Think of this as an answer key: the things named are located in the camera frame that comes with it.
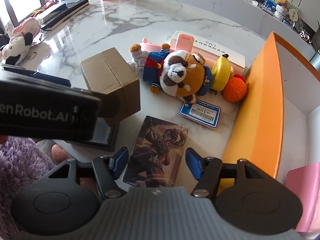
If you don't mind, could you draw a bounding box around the brown cardboard box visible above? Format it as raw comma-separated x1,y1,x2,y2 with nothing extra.
80,48,140,125

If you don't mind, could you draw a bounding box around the person left hand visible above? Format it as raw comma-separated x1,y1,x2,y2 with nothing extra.
0,134,73,167

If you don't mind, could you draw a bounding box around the illustrated card box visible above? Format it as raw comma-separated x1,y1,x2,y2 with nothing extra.
123,116,188,187

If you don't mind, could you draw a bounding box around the pink blue barcode card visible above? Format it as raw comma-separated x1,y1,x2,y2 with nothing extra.
179,100,221,129

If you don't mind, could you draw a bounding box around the purple fuzzy sleeve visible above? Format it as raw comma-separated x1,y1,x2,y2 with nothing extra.
1,137,55,239

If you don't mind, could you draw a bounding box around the cow plush toy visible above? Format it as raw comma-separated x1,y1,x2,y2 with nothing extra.
1,17,41,66

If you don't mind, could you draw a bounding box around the orange crochet fruit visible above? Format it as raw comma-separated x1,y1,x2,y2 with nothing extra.
222,74,247,103

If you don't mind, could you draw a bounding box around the red panda plush toy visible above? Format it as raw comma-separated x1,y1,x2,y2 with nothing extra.
142,43,213,103

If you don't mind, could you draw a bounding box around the orange storage box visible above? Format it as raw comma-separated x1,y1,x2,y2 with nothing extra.
222,33,319,183

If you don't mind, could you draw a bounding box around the black keyboard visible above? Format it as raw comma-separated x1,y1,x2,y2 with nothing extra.
41,0,89,31

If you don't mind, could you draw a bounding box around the pink pouch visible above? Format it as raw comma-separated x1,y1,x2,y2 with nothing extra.
285,163,319,233

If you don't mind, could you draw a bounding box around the white flat box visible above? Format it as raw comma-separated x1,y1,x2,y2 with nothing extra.
171,29,246,69

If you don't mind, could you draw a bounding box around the pink phone stand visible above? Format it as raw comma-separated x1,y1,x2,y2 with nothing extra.
140,33,194,52

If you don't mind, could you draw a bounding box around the bear plush on cabinet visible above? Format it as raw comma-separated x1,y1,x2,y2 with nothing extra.
274,0,288,20

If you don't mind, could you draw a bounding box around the small grey bear keychain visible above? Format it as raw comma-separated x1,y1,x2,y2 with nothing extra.
128,43,149,76

